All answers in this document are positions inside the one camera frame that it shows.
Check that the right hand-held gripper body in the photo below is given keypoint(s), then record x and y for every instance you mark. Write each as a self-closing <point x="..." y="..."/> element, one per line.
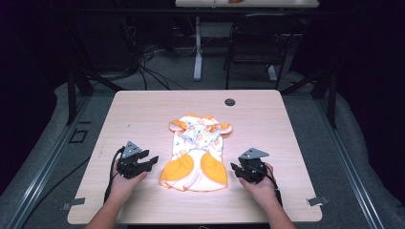
<point x="254" y="167"/>

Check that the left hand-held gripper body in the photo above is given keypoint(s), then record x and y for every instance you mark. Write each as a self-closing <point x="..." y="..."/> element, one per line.
<point x="129" y="165"/>

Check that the orange and white baby garment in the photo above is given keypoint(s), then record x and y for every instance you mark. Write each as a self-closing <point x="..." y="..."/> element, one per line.
<point x="197" y="156"/>

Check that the person's left hand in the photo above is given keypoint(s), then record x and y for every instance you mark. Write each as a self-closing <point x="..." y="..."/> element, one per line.
<point x="124" y="187"/>

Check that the person's right hand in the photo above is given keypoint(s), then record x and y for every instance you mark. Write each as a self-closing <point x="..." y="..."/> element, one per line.
<point x="262" y="191"/>

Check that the black metal stand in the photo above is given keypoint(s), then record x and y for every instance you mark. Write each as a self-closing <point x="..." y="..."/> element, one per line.
<point x="332" y="98"/>
<point x="72" y="95"/>

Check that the white desk foot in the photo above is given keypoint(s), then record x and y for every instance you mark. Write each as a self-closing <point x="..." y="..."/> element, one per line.
<point x="272" y="73"/>

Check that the white desk leg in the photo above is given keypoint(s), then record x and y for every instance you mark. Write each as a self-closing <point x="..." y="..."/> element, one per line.
<point x="198" y="57"/>

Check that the black chair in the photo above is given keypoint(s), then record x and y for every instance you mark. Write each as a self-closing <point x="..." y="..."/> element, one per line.
<point x="254" y="38"/>

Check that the grey metal table bracket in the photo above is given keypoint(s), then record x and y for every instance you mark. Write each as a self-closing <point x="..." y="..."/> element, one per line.
<point x="74" y="203"/>
<point x="317" y="201"/>

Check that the aluminium floor rail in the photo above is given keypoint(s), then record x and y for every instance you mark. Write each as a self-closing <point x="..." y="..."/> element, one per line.
<point x="41" y="178"/>
<point x="350" y="171"/>

